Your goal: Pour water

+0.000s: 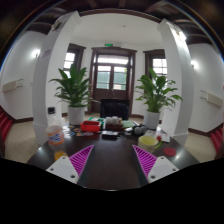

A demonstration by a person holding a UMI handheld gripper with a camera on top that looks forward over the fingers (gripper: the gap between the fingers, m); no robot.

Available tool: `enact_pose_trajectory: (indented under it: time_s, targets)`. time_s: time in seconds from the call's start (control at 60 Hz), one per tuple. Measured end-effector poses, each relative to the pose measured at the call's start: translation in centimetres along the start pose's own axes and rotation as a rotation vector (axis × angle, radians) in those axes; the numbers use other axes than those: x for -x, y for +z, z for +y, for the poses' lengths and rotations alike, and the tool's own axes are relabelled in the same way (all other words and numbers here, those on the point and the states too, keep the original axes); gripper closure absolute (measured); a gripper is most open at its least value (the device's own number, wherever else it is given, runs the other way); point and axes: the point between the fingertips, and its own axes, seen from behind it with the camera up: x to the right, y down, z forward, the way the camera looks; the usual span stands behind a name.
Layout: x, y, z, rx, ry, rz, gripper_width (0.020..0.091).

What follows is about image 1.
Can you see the red box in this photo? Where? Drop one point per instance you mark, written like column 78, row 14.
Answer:
column 90, row 126

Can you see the black office chair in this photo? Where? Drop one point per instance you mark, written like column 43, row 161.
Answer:
column 114, row 108

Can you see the flat round red coaster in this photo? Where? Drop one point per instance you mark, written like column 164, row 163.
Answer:
column 169, row 152

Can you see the glowing wall lamp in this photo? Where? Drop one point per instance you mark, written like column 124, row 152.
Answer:
column 194, row 64
column 35, row 53

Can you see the white printed paper sheet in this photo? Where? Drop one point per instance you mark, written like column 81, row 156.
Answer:
column 156, row 135

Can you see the green exit sign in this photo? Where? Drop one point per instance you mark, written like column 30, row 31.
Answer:
column 108, row 44

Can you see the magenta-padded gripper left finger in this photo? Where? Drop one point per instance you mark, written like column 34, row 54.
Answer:
column 63, row 168

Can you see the red carpeted staircase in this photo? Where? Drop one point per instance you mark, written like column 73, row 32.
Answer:
column 5, row 125
column 217, row 138

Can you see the brown wooden double door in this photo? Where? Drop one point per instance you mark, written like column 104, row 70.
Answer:
column 111, row 80

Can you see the green cloth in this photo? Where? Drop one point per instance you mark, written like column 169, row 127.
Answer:
column 128, row 124

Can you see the brown wooden box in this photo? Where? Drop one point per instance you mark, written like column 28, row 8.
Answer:
column 114, row 126

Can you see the black flat case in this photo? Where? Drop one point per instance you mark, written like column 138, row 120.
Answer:
column 110, row 134

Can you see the white wall heater unit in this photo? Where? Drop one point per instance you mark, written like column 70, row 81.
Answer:
column 212, row 98
column 12, row 86

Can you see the brown framed window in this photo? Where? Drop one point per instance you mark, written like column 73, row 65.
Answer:
column 70, row 61
column 159, row 65

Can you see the black microphone with grey head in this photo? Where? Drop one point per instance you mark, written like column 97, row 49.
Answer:
column 136, row 130
column 143, row 129

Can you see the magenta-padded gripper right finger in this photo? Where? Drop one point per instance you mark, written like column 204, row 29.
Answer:
column 161, row 168

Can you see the potted green plant white pot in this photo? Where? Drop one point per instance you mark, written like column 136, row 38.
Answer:
column 155, row 93
column 75, row 90

